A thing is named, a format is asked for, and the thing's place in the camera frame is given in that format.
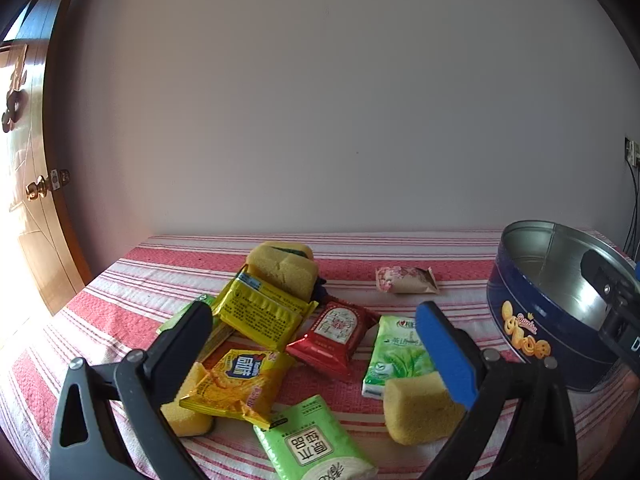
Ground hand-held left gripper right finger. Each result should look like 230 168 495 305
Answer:
415 301 578 480

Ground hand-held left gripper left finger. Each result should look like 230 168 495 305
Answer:
49 301 216 480

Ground green packet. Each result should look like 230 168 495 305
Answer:
156 294 236 361

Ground green leaf print tissue pack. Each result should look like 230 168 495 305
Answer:
361 314 441 401

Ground yellow cracker snack packet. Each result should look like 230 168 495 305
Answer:
179 347 297 431

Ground pink floral snack packet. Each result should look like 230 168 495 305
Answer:
375 265 441 295

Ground blue round cookie tin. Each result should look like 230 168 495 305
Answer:
486 219 640 393

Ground red snack packet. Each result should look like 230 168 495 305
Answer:
285 299 381 383

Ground yellow sponge with green pad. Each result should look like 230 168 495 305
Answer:
246 241 321 301

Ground light green tissue pack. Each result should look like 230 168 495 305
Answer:
252 394 379 480

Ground red white striped blanket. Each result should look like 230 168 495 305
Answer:
0 230 640 480

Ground wooden door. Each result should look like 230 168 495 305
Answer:
0 0 93 317

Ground brass door knob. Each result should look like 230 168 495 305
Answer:
25 176 52 202

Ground brown door ornament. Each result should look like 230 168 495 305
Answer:
1 45 28 134

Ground black cable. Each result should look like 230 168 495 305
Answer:
622 162 640 253

